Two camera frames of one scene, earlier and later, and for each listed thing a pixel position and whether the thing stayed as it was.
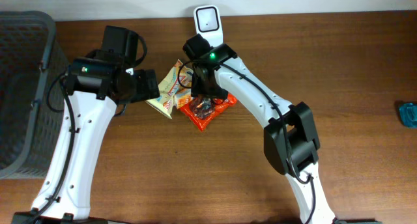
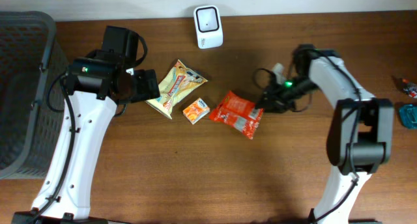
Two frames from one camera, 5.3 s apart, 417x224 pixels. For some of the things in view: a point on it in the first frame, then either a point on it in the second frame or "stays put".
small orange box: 182,96 to 196,111
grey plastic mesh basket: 30,59 stays put
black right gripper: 197,86 to 269,97
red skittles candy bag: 202,112 to 240,113
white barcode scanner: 208,23 stays put
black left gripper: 147,84 stays put
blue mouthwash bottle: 408,114 stays put
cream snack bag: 178,78 stays put
